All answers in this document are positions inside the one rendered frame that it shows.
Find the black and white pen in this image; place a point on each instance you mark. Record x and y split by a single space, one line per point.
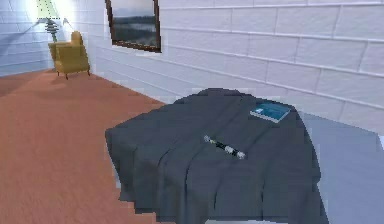
224 147

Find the framed landscape picture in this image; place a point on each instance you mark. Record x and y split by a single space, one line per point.
135 25

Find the green floor lamp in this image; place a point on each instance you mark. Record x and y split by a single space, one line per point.
50 20

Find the dark grey blanket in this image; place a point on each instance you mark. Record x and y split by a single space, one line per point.
213 163

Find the yellow armchair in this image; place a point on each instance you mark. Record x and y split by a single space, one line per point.
70 56

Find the teal book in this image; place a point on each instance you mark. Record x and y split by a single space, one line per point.
270 111

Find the pale blue bed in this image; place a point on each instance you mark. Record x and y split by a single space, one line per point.
350 173

